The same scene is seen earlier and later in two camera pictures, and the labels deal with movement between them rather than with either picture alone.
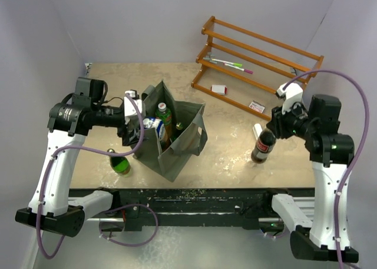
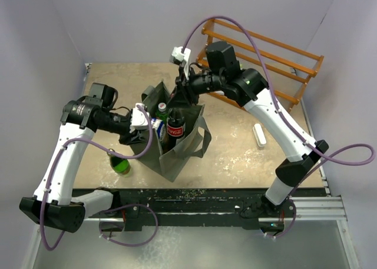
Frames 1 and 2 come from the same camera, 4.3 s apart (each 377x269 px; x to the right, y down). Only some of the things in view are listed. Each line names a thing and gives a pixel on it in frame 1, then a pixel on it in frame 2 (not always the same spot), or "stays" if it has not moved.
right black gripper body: [293, 123] → [191, 88]
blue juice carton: [153, 122] stays
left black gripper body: [122, 130] stays
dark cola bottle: [267, 138] → [175, 126]
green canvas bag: [191, 140] stays
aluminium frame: [110, 243] stays
